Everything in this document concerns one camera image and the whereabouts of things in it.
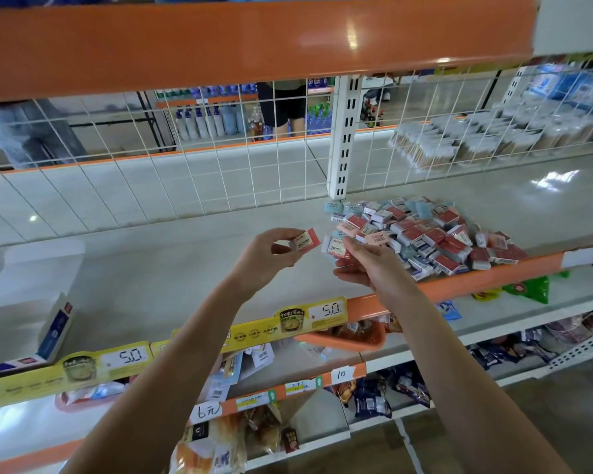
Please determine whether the person's right hand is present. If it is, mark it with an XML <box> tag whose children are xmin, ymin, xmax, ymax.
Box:
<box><xmin>331</xmin><ymin>234</ymin><xmax>416</xmax><ymax>304</ymax></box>

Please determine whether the person's left hand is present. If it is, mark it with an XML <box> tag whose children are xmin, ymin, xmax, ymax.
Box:
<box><xmin>225</xmin><ymin>228</ymin><xmax>308</xmax><ymax>297</ymax></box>

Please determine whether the red white small box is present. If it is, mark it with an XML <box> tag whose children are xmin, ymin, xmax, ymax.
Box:
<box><xmin>291</xmin><ymin>228</ymin><xmax>322</xmax><ymax>253</ymax></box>
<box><xmin>323</xmin><ymin>230</ymin><xmax>353</xmax><ymax>259</ymax></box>

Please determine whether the pile of mixed erasers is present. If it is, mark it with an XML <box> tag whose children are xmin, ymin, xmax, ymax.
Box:
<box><xmin>324</xmin><ymin>197</ymin><xmax>530</xmax><ymax>282</ymax></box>

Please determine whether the blue white eraser box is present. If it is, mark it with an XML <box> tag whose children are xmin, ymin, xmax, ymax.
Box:
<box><xmin>0</xmin><ymin>238</ymin><xmax>87</xmax><ymax>381</ymax></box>

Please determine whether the person's left forearm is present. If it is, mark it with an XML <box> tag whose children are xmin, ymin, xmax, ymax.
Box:
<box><xmin>64</xmin><ymin>276</ymin><xmax>253</xmax><ymax>474</ymax></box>

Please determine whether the person's right forearm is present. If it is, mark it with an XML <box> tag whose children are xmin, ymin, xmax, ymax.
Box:
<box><xmin>380</xmin><ymin>281</ymin><xmax>575</xmax><ymax>474</ymax></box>

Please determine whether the white orange metal shelf unit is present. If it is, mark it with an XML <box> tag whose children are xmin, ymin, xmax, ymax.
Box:
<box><xmin>0</xmin><ymin>0</ymin><xmax>593</xmax><ymax>474</ymax></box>

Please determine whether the orange plastic basket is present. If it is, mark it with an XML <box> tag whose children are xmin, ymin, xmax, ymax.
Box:
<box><xmin>296</xmin><ymin>319</ymin><xmax>389</xmax><ymax>354</ymax></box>

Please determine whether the row of dark snack packets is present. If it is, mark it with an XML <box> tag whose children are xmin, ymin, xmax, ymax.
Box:
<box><xmin>331</xmin><ymin>330</ymin><xmax>593</xmax><ymax>421</ymax></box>

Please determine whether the row of blue bottles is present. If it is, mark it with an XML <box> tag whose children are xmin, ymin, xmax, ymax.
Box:
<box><xmin>168</xmin><ymin>78</ymin><xmax>337</xmax><ymax>144</ymax></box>

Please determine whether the green packet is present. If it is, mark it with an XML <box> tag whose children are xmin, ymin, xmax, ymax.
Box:
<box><xmin>502</xmin><ymin>276</ymin><xmax>551</xmax><ymax>304</ymax></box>

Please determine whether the yellow price label strip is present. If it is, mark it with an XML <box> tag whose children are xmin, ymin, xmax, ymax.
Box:
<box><xmin>0</xmin><ymin>296</ymin><xmax>349</xmax><ymax>411</ymax></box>

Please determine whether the orange snack packet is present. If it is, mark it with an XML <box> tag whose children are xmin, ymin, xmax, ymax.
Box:
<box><xmin>173</xmin><ymin>417</ymin><xmax>248</xmax><ymax>474</ymax></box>

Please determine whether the white wire grid panel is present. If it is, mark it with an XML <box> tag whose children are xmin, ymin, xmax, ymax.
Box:
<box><xmin>0</xmin><ymin>59</ymin><xmax>593</xmax><ymax>248</ymax></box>

